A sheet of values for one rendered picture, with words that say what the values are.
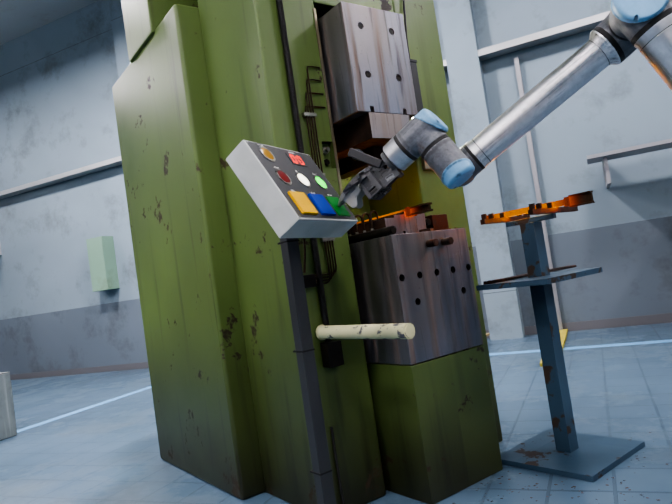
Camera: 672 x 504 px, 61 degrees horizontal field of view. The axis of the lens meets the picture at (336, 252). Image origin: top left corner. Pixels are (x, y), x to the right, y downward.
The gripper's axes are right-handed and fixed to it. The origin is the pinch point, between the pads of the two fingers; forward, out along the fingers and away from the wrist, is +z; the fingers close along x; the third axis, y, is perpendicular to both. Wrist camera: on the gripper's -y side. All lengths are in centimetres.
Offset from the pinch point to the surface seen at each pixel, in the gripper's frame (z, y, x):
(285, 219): 4.9, 3.6, -27.0
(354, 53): -25, -49, 33
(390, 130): -16, -23, 44
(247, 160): 4.1, -16.2, -27.0
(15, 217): 554, -471, 354
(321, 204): 0.8, 1.2, -11.3
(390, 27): -39, -56, 51
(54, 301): 568, -329, 358
